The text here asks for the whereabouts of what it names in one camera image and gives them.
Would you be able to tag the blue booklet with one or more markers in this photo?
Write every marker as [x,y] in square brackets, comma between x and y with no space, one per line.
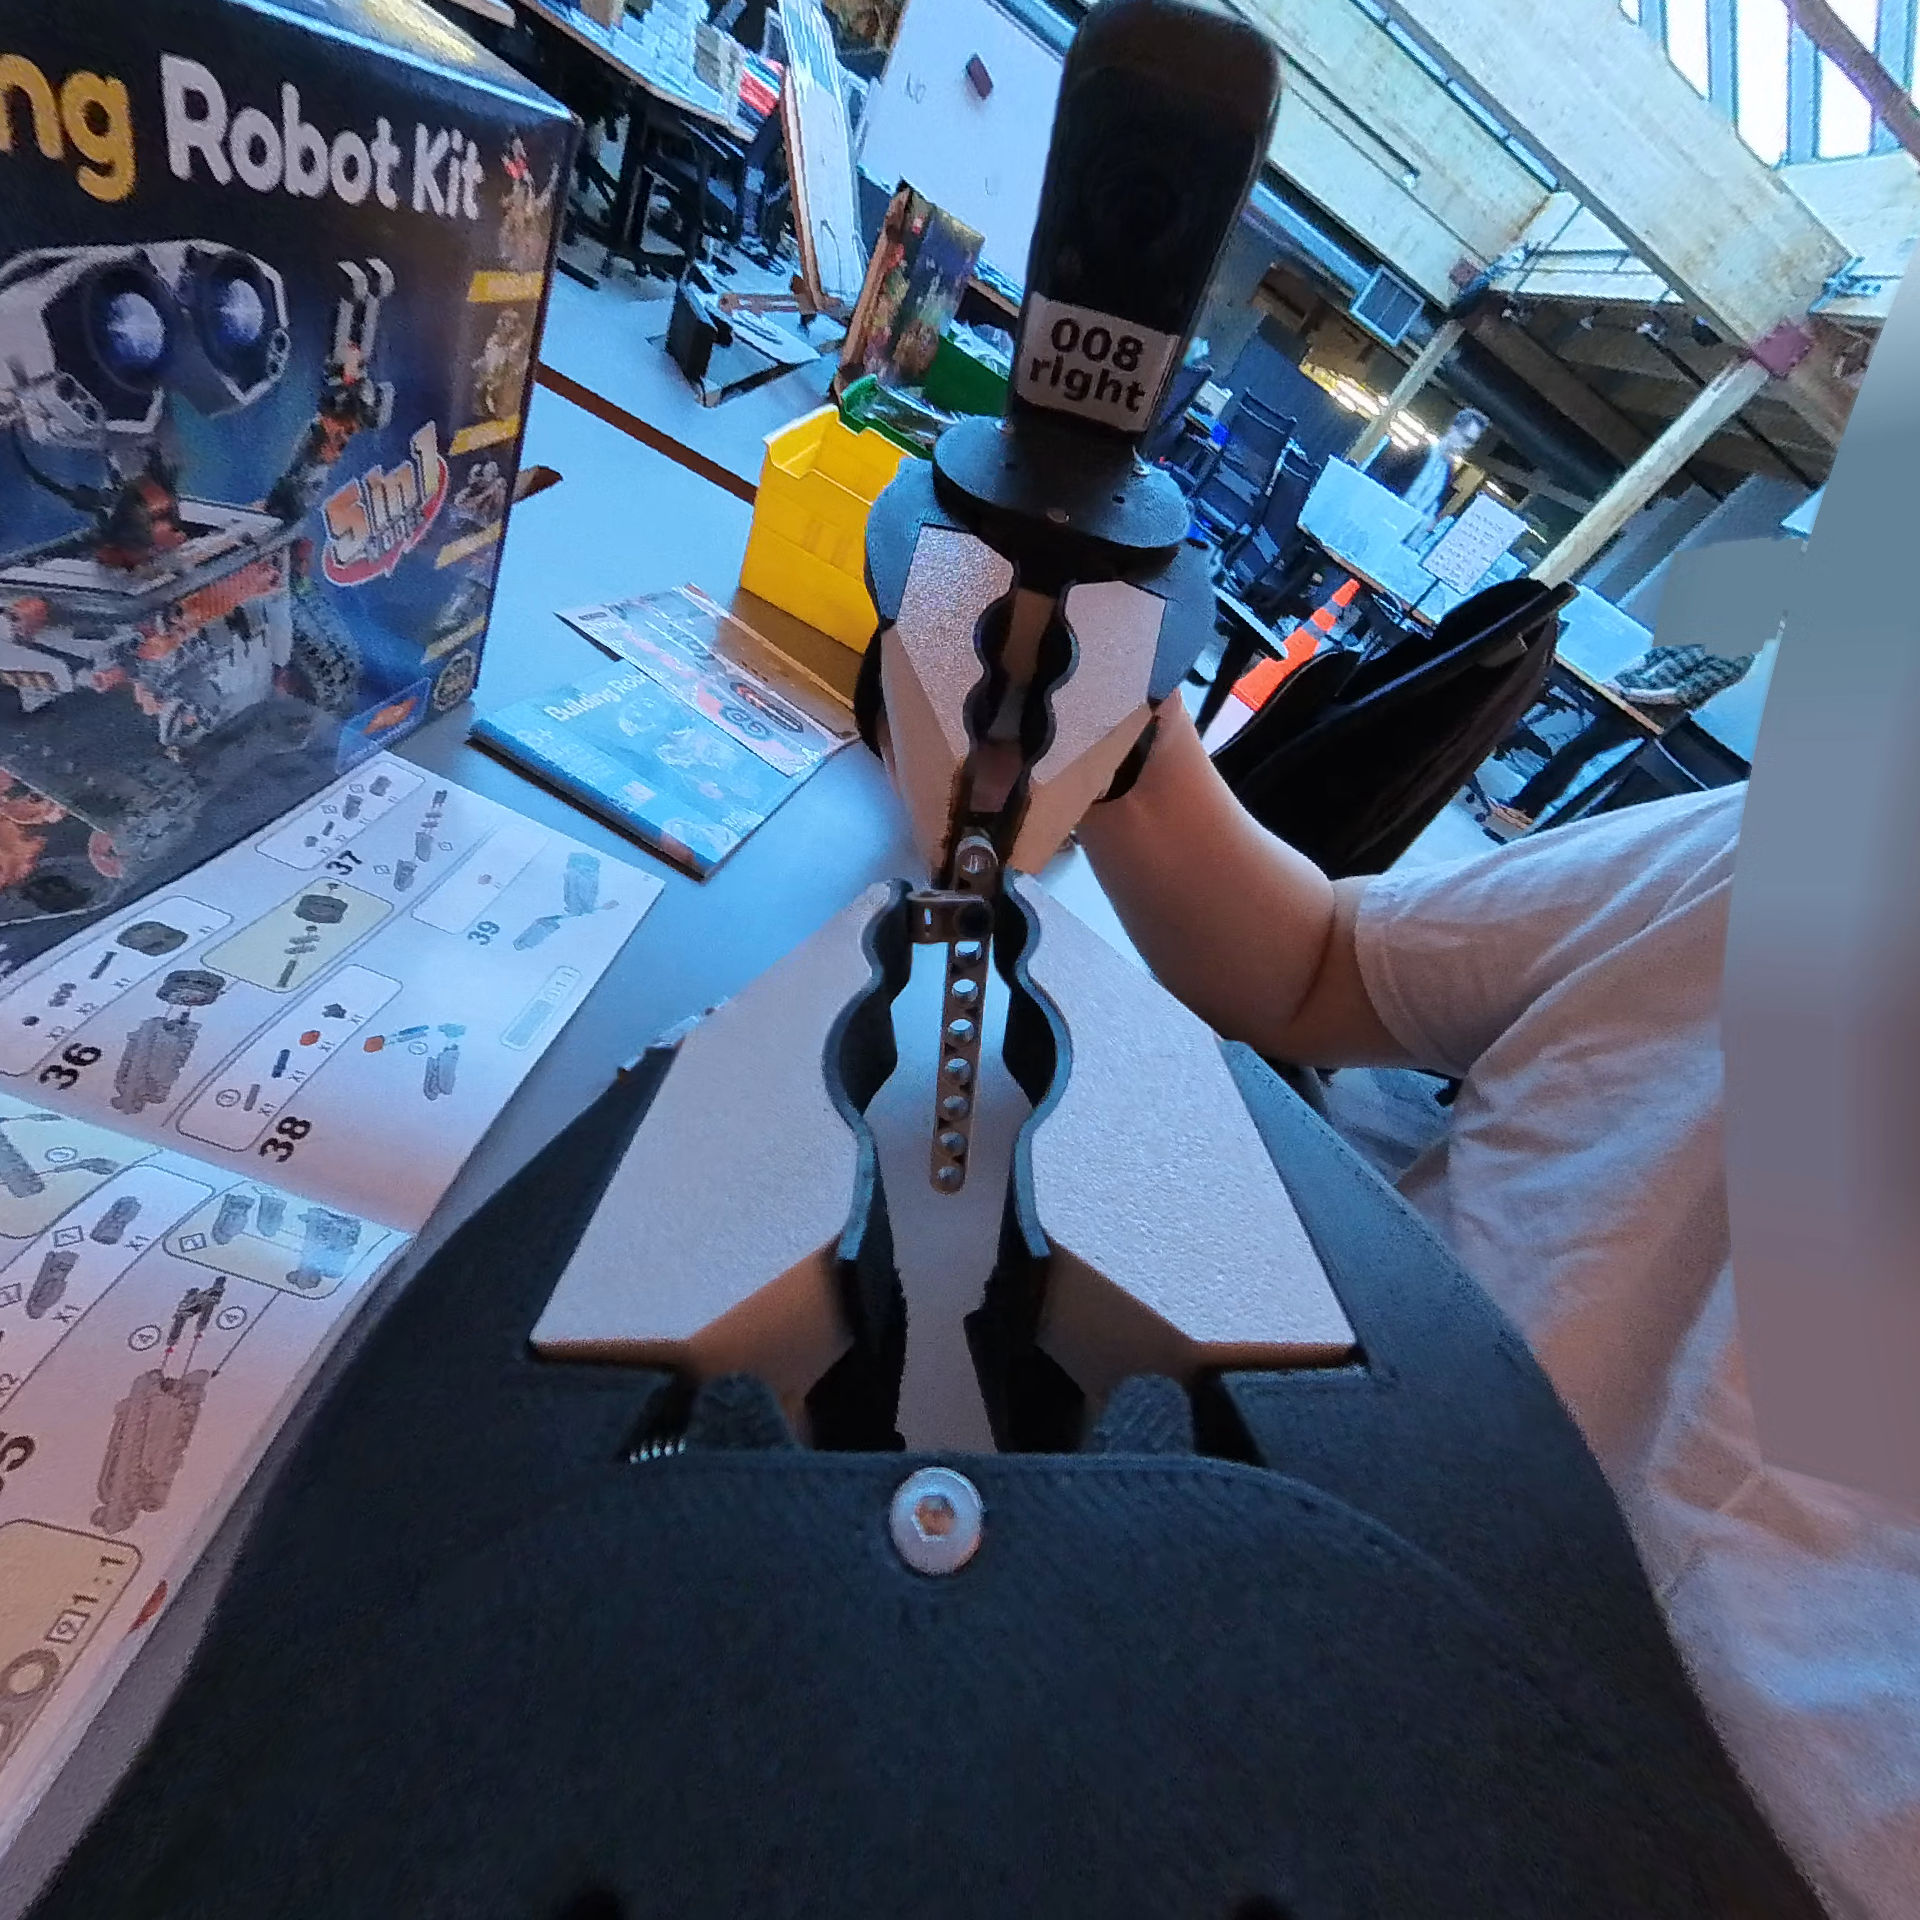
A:
[631,766]

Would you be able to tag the black office chair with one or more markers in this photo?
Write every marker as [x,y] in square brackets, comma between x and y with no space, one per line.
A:
[1395,718]
[1250,464]

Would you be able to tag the red striped leaflet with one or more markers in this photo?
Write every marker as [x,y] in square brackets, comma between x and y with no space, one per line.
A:
[705,659]

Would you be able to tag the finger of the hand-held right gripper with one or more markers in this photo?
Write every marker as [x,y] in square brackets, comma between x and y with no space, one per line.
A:
[938,673]
[1111,673]

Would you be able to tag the open instruction manual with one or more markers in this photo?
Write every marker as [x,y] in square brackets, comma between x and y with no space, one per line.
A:
[377,930]

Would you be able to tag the small grey connector piece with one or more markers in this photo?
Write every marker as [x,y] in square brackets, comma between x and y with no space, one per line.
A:
[975,857]

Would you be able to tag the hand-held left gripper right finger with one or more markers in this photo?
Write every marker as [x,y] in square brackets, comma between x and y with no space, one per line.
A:
[1186,1200]

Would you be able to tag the orange traffic cone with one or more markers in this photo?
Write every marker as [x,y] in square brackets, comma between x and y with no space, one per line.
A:
[1326,610]

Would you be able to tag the person in white t-shirt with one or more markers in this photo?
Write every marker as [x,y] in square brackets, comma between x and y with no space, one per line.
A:
[1574,1125]

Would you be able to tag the black stand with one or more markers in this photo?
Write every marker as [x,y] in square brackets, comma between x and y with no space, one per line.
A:
[734,344]

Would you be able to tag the grey perforated building beam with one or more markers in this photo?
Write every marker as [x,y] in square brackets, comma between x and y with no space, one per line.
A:
[955,1050]

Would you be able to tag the robot kit box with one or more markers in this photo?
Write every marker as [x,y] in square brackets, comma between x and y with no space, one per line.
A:
[225,522]

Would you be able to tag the person's right forearm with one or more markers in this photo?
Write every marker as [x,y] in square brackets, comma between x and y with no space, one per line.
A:
[1229,898]

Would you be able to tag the green plastic bin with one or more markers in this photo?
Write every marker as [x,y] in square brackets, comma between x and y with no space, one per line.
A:
[943,405]

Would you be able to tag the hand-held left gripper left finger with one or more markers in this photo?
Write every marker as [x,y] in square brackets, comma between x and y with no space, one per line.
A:
[718,1200]

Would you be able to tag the colourful toy box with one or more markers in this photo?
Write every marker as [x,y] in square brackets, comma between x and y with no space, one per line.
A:
[916,286]

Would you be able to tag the yellow plastic bin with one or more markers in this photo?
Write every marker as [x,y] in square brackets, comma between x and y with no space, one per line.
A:
[810,522]

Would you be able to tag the plaid cloth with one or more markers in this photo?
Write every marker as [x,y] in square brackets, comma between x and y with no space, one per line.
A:
[1674,673]

